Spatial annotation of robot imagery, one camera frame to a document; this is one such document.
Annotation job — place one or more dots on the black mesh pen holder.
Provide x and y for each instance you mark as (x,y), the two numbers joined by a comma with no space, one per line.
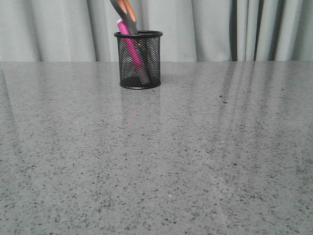
(147,43)

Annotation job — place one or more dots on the pink highlighter pen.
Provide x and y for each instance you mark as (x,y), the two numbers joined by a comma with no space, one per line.
(130,46)

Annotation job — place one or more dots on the grey orange handled scissors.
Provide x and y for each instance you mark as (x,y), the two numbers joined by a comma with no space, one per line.
(127,15)

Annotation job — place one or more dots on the grey curtain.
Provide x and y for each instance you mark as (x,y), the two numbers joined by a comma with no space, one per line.
(193,30)

